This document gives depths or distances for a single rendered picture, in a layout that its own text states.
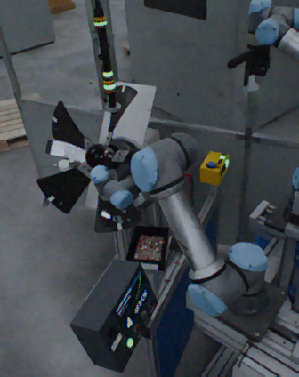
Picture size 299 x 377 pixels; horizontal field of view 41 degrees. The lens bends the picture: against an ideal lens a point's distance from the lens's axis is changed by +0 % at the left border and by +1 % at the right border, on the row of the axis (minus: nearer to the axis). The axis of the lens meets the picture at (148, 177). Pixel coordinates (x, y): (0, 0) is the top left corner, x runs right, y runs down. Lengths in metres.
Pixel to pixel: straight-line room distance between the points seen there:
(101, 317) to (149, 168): 0.43
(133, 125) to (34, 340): 1.47
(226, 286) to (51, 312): 1.78
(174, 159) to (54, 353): 1.78
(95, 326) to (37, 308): 1.73
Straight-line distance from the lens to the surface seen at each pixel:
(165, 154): 1.12
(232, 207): 2.72
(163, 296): 1.68
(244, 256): 1.27
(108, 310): 1.18
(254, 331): 1.40
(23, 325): 2.83
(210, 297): 1.19
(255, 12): 1.59
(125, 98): 1.86
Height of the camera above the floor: 2.21
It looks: 37 degrees down
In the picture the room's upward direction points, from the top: 6 degrees counter-clockwise
